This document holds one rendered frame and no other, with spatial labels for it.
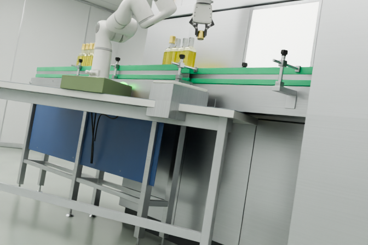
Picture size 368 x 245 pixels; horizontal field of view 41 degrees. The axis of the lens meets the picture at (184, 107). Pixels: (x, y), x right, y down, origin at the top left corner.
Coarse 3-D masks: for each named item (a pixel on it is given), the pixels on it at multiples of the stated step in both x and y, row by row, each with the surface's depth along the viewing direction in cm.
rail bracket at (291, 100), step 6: (282, 54) 195; (276, 60) 191; (282, 60) 194; (282, 66) 194; (288, 66) 197; (294, 66) 199; (300, 66) 201; (282, 72) 194; (282, 78) 194; (276, 84) 194; (282, 84) 194; (276, 90) 193; (282, 90) 193; (288, 90) 195; (294, 90) 198; (288, 96) 201; (294, 96) 199; (288, 102) 200; (294, 102) 198; (294, 108) 198
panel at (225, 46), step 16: (304, 0) 226; (320, 0) 219; (224, 16) 266; (240, 16) 256; (192, 32) 284; (208, 32) 273; (224, 32) 263; (240, 32) 254; (208, 48) 271; (224, 48) 261; (240, 48) 252; (208, 64) 269; (224, 64) 259; (240, 64) 250
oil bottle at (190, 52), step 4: (184, 48) 263; (188, 48) 260; (192, 48) 261; (184, 52) 262; (188, 52) 260; (192, 52) 261; (196, 52) 263; (188, 56) 260; (192, 56) 261; (184, 60) 261; (188, 60) 260; (192, 60) 261; (188, 64) 260; (192, 64) 262
